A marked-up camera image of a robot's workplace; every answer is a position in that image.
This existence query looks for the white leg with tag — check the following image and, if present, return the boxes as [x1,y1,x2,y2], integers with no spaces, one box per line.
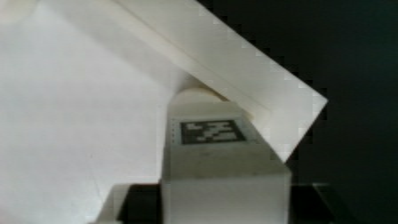
[159,88,291,224]

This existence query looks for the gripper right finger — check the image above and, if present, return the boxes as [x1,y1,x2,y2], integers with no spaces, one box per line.
[289,183,355,224]

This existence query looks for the white square tabletop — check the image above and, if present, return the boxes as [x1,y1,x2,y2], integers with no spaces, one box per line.
[0,0,326,224]

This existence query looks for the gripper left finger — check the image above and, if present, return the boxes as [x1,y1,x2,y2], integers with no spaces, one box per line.
[117,184,163,224]

